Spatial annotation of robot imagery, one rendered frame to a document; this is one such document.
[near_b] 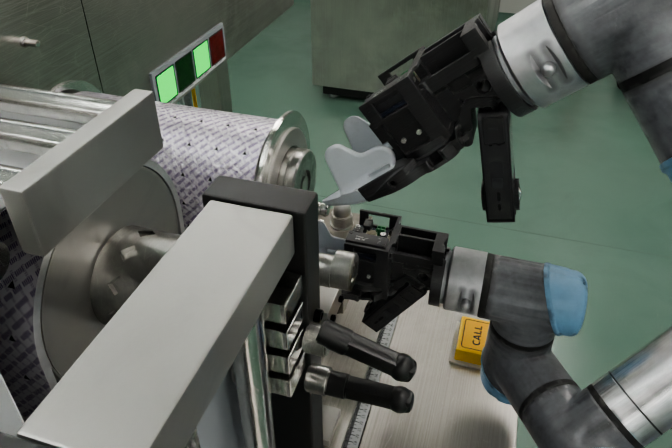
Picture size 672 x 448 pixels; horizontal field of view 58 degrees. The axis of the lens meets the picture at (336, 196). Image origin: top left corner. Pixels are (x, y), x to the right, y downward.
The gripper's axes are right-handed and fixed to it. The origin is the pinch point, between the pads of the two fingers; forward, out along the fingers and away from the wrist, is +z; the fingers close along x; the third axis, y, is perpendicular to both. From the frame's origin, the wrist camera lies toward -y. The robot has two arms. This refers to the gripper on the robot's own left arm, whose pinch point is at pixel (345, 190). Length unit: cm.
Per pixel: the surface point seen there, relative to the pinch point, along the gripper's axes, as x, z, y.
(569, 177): -221, 43, -129
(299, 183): 0.7, 3.2, 3.3
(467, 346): -14.3, 10.5, -34.9
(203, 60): -43, 35, 19
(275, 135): 1.2, 1.3, 8.7
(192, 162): 4.0, 9.0, 11.5
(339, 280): 4.6, 4.3, -6.4
